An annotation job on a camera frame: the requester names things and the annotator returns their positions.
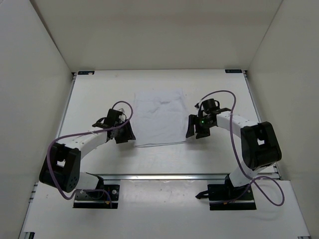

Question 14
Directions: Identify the blue right corner label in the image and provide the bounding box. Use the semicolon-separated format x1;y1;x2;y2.
225;69;242;74

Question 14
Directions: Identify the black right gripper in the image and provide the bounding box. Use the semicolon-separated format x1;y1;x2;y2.
186;115;214;139

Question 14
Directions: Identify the blue left corner label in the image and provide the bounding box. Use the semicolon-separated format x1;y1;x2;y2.
77;71;95;75

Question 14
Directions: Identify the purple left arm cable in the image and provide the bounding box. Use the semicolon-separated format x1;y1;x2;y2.
47;101;134;201

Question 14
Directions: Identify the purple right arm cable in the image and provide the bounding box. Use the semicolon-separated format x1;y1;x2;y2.
199;90;285;207

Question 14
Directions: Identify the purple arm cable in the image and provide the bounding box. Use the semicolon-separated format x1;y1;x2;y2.
199;90;285;207
47;101;134;201

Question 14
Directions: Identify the blue corner label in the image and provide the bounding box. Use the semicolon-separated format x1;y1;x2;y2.
225;69;242;74
77;71;95;75

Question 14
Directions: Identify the aluminium front rail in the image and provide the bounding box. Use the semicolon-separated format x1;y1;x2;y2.
99;174;226;181

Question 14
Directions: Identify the white skirt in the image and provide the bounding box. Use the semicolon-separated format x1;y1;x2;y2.
132;88;188;147

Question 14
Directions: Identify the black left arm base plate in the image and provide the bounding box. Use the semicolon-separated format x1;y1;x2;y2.
73;184;120;209

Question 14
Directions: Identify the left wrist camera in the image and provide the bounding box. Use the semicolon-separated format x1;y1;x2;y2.
118;108;127;121

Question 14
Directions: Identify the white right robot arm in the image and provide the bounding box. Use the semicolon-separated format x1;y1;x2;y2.
185;99;282;200

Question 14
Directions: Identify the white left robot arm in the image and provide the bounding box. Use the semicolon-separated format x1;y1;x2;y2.
39;109;136;198

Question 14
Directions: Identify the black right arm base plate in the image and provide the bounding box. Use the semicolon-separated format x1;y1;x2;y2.
207;184;257;211

